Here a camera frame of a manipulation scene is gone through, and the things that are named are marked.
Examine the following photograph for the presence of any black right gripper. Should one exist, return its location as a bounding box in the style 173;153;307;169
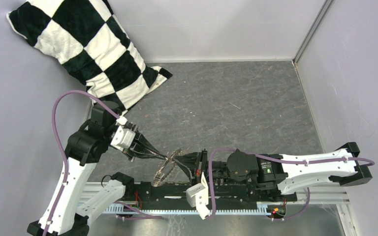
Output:
172;149;247;187

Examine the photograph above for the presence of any large ring of keyrings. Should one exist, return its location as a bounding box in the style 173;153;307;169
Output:
150;148;184;188

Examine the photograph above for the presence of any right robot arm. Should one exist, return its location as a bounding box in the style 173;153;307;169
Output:
174;142;375;201

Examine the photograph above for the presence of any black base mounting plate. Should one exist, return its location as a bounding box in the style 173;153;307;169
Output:
119;182;298;210

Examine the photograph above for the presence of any black white checkered pillow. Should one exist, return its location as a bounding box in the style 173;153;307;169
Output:
7;0;172;114

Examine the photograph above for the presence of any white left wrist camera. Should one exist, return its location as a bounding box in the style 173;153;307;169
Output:
110;116;135;151

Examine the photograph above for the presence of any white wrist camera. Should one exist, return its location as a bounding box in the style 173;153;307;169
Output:
110;116;135;151
186;173;210;220

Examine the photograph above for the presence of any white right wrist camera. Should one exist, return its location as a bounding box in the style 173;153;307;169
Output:
186;173;210;220

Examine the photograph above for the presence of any white toothed cable duct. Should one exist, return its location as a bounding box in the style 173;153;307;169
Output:
103;204;271;216

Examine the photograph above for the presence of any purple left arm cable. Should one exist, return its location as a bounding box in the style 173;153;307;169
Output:
42;90;163;236

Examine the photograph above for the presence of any aluminium rail frame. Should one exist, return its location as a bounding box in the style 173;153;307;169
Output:
54;181;350;205

